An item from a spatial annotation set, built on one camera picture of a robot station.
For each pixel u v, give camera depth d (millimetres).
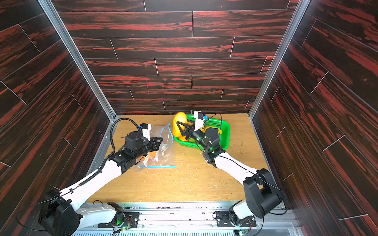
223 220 733
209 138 585
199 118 651
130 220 731
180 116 703
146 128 704
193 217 753
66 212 386
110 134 677
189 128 660
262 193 433
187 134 665
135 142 584
